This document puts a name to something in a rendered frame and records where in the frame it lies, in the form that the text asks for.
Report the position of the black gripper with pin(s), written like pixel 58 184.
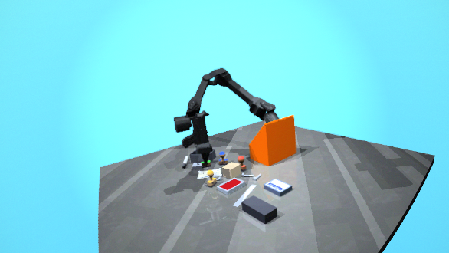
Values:
pixel 203 147

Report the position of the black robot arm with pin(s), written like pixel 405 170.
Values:
pixel 196 120

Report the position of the pale blue flat bar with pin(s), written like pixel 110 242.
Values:
pixel 244 196

